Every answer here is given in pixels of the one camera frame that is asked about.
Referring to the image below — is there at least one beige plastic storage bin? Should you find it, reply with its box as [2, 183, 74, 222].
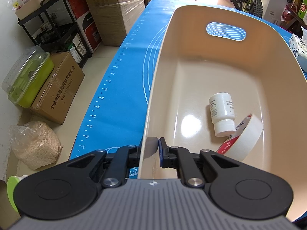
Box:
[137, 4, 307, 223]

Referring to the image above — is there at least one blue silicone mat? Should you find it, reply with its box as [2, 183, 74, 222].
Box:
[68, 0, 307, 223]

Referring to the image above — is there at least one large taped cardboard box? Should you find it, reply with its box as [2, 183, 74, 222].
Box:
[79, 0, 145, 47]

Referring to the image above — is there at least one brown printed cardboard box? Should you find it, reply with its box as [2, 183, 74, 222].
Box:
[29, 51, 85, 125]

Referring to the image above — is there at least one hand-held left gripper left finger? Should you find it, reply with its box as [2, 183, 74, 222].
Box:
[68, 144, 142, 188]

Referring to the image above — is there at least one white pill bottle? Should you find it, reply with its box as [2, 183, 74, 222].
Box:
[208, 92, 236, 137]

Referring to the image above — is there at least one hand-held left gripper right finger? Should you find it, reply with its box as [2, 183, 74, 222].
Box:
[159, 137, 240, 188]

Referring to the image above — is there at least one dark wooden shelf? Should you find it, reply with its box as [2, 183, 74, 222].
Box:
[285, 5, 307, 34]

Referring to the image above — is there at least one black utility cart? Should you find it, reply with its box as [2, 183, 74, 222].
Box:
[17, 0, 83, 69]

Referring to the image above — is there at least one beige open box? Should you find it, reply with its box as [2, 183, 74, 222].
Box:
[14, 0, 64, 21]

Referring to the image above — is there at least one white tape roll red core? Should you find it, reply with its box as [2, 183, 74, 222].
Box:
[216, 113, 264, 161]

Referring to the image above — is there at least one red and white appliance box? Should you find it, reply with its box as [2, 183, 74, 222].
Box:
[67, 0, 102, 53]

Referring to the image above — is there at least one clear bag of grain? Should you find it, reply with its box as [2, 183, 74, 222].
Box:
[10, 121, 63, 170]

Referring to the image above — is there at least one green plastic object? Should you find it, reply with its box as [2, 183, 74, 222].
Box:
[7, 175, 28, 214]

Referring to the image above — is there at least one green container with clear lid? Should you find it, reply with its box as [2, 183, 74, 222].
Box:
[2, 45, 55, 108]

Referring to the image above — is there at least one green and white carton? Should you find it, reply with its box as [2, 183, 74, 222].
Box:
[299, 0, 307, 21]

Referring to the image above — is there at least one patterned tissue pack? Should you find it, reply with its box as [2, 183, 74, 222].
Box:
[288, 27, 307, 71]

